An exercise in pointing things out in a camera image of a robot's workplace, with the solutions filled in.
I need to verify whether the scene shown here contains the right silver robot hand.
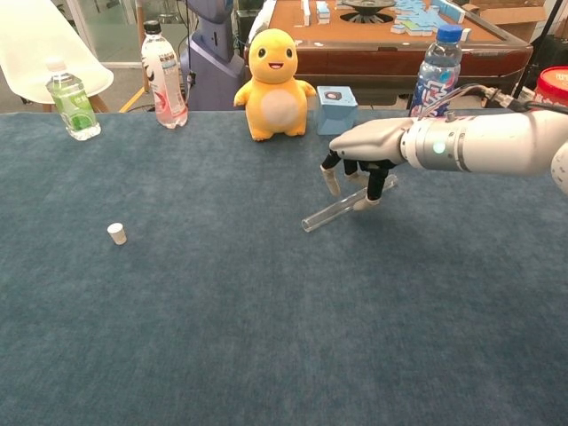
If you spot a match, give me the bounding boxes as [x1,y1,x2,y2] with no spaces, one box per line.
[319,115,416,212]

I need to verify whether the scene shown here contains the transparent glass test tube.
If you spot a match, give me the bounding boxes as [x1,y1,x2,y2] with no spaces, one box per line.
[300,173,399,234]

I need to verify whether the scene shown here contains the small white stopper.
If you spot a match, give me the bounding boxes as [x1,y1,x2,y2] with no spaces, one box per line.
[106,222,128,247]

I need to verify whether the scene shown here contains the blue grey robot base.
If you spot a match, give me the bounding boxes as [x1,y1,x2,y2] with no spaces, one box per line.
[179,0,246,111]

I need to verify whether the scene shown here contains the light blue small box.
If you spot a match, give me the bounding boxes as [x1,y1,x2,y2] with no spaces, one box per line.
[315,85,359,136]

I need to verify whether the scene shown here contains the brown mahjong table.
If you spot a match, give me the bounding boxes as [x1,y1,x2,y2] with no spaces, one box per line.
[242,0,533,110]

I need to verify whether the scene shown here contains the blue cap water bottle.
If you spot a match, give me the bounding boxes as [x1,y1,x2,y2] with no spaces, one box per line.
[408,24,463,120]

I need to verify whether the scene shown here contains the yellow plush duck toy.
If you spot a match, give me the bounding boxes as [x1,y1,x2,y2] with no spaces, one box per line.
[233,28,318,142]

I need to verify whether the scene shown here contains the black mahjong table centre dome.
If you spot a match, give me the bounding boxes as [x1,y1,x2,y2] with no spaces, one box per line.
[339,0,398,23]

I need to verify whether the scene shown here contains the cardboard box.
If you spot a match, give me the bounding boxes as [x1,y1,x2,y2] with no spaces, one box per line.
[469,0,551,43]

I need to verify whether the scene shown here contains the red snack canister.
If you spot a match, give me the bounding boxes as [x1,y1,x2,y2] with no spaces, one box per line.
[532,66,568,112]

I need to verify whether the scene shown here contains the blue table mat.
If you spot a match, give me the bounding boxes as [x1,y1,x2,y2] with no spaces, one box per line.
[0,108,568,426]

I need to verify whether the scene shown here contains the black tripod stand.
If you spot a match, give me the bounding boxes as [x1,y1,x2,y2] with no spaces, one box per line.
[512,0,560,99]

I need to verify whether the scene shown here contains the pink label drink bottle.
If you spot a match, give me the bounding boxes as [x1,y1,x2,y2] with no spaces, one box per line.
[140,20,189,130]

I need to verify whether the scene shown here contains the green label water bottle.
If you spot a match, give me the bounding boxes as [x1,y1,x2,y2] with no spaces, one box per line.
[44,57,102,141]

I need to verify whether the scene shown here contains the white chair wooden legs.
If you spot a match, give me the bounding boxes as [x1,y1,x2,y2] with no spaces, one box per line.
[0,0,115,114]

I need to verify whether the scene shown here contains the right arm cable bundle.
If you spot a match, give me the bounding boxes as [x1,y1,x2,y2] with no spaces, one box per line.
[416,83,568,120]

